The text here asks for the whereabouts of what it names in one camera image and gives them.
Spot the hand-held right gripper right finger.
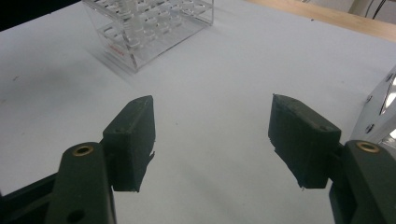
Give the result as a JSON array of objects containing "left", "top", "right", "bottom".
[{"left": 268, "top": 93, "right": 342, "bottom": 189}]

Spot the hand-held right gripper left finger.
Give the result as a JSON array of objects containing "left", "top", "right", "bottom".
[{"left": 102, "top": 95, "right": 156, "bottom": 192}]

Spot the metal test tube rack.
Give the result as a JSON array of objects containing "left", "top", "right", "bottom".
[{"left": 349, "top": 64, "right": 396, "bottom": 150}]

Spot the clear acrylic test tube rack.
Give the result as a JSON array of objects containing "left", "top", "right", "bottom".
[{"left": 82, "top": 0, "right": 216, "bottom": 75}]

